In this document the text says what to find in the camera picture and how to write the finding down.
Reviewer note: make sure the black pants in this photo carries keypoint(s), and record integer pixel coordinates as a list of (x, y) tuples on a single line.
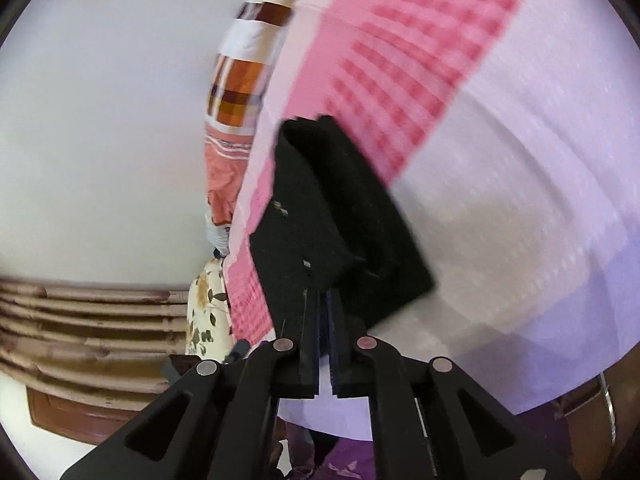
[(320, 210)]

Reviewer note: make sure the person's purple clothing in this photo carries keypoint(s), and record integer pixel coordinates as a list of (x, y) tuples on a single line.
[(340, 460)]

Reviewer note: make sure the white floral pillow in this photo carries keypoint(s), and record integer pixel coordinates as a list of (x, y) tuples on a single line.
[(205, 320)]

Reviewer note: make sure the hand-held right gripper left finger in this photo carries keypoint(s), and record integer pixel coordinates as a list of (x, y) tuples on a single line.
[(310, 340)]

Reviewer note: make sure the brown striped curtain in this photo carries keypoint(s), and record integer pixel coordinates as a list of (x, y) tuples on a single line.
[(75, 330)]

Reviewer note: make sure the orange patterned quilt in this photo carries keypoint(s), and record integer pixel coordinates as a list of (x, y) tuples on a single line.
[(240, 90)]

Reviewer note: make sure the pink checked bed sheet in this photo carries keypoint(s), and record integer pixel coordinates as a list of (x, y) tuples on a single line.
[(500, 210)]

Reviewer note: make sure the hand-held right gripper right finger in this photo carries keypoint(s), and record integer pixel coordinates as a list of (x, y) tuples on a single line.
[(336, 340)]

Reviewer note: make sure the brown wooden headboard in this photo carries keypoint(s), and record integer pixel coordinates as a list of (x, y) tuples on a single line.
[(70, 415)]

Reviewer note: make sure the brown wooden bed frame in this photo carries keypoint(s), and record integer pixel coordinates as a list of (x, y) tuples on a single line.
[(585, 405)]

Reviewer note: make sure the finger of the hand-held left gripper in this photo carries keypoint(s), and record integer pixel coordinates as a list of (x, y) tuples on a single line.
[(177, 367), (237, 351)]

